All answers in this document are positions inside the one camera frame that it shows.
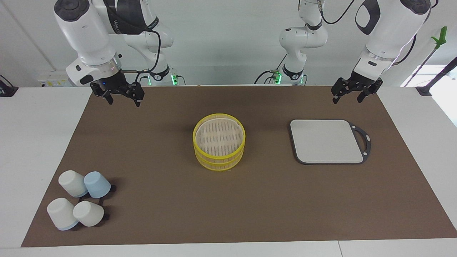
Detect green clip metal rod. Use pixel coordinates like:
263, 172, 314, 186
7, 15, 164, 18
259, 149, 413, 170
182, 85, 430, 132
407, 26, 448, 86

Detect brown table mat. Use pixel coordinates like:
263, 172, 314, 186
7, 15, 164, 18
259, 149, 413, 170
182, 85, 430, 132
21, 86, 457, 247

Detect white cutting board grey rim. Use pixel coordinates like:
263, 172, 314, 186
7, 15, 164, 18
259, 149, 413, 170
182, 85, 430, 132
289, 119, 372, 165

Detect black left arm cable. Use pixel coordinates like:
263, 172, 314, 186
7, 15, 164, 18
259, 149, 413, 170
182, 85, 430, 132
319, 0, 418, 66

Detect white plastic cup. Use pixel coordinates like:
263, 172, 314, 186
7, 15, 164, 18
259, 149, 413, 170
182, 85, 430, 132
73, 201, 105, 227
58, 170, 89, 198

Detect light blue plastic cup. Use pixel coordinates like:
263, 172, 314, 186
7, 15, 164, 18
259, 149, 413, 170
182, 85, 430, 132
84, 171, 111, 199

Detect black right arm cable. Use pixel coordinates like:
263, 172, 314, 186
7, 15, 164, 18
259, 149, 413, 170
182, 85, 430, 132
120, 29, 162, 84

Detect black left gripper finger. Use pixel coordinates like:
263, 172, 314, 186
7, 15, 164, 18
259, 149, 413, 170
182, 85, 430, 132
331, 79, 348, 105
358, 79, 383, 104

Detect black clamp base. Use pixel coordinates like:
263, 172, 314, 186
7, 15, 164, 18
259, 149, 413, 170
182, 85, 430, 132
0, 75, 18, 97

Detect yellow steamer base basket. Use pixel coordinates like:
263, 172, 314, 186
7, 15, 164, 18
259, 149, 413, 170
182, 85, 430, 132
195, 145, 245, 172

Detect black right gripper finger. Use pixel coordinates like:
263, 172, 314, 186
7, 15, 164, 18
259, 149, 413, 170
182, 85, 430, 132
129, 82, 145, 107
90, 83, 114, 105

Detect black velcro strap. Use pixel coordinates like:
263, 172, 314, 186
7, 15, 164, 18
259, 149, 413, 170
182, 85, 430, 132
107, 0, 159, 35

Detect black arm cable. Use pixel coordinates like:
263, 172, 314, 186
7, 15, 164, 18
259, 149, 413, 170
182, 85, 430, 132
319, 0, 418, 66
120, 29, 162, 84

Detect black base cable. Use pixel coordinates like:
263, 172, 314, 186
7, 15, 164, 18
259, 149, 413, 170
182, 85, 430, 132
254, 54, 288, 85

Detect yellow steamer lid tier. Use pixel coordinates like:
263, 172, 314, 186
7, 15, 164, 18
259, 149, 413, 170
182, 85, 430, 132
192, 114, 246, 160

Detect white cup blue rim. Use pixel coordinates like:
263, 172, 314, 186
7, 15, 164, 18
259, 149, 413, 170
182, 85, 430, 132
47, 197, 80, 231

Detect white power strip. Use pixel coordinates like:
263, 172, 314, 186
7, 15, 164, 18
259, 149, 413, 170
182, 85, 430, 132
37, 70, 77, 87

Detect black cup rack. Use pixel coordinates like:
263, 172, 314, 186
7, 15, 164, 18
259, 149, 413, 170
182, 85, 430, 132
77, 184, 117, 222

